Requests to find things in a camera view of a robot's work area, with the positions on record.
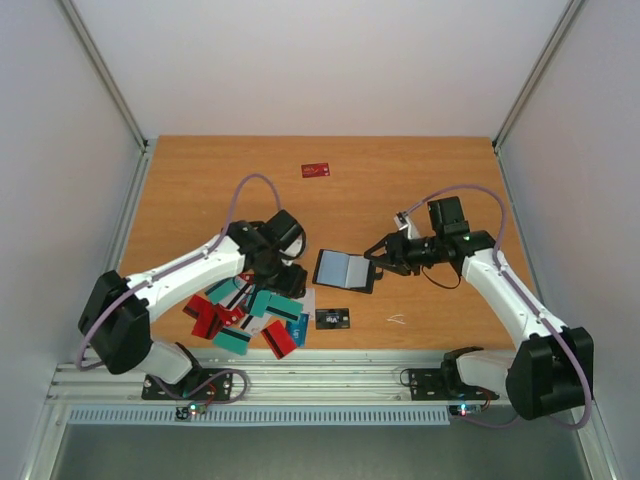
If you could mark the red card left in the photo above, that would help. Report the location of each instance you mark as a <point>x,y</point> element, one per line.
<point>207,322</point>

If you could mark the controller board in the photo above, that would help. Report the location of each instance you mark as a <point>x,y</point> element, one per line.
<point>191,411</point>
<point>465,410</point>

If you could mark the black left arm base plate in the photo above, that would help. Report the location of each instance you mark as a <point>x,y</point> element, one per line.
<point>207,384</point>

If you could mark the red card far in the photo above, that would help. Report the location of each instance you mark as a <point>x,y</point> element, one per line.
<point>315,170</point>

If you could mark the teal card right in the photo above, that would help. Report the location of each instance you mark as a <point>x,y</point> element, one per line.
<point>285,308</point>

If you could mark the right controller board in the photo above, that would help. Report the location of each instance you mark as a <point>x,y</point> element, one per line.
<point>465,410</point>

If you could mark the red card with black stripe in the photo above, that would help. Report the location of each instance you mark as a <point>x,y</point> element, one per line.
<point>278,339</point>

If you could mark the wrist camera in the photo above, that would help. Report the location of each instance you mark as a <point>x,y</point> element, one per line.
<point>295,250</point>
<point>406,226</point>

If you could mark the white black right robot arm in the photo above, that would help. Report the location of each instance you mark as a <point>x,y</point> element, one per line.
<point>551,369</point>

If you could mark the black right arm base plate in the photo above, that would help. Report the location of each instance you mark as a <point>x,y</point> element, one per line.
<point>432,384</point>

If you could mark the teal card middle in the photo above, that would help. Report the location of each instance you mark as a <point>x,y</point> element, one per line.
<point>258,302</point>

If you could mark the white card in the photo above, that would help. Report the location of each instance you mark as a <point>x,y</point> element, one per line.
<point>309,304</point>

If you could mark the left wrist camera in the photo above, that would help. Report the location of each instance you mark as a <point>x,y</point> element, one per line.
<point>295,250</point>

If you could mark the grey slotted cable duct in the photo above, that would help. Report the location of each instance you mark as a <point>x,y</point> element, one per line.
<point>261,416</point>

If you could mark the black leather card holder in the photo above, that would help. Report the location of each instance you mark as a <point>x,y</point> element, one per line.
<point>345,271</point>

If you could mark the left controller board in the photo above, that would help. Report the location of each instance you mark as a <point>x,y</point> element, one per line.
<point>191,411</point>

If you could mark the black vip card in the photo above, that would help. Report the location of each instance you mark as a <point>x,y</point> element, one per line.
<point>332,319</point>

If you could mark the teal card top left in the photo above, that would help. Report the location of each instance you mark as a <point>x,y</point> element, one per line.
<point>225,291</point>

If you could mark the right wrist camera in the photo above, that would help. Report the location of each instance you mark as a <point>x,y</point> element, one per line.
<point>406,226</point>

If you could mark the blue card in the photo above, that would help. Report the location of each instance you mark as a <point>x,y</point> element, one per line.
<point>298,330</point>

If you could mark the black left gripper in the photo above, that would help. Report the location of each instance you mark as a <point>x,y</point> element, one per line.
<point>292,286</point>

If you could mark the small red card top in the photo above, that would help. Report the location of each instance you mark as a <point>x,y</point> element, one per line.
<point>249,278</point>

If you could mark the teal card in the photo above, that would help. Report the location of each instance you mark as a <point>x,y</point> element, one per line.
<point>258,302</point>
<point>225,291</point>
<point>285,308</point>
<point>232,340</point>

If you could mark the teal card front bottom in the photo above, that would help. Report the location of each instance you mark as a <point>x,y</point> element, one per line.
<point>232,340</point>

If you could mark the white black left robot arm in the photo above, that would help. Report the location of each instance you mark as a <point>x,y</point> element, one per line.
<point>117,318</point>

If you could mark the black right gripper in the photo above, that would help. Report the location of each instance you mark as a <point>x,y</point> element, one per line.
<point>395,249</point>

